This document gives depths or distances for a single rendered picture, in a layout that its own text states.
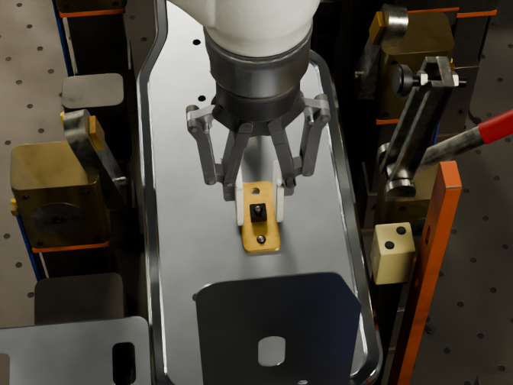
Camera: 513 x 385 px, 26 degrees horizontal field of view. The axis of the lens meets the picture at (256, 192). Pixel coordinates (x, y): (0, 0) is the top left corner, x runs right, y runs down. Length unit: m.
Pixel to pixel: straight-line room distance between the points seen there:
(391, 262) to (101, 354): 0.29
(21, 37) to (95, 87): 0.48
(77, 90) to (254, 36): 0.46
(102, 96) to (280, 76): 0.40
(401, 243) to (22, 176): 0.39
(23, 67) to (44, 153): 0.55
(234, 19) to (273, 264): 0.35
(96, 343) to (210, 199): 0.20
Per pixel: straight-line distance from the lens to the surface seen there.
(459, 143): 1.10
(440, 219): 0.99
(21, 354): 1.11
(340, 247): 1.15
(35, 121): 1.65
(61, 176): 1.15
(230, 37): 0.88
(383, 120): 1.30
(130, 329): 1.10
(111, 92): 1.28
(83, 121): 1.10
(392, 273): 1.10
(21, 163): 1.17
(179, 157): 1.21
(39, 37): 1.75
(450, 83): 1.01
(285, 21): 0.86
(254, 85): 0.92
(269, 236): 1.15
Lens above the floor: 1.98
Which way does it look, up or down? 56 degrees down
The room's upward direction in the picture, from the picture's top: straight up
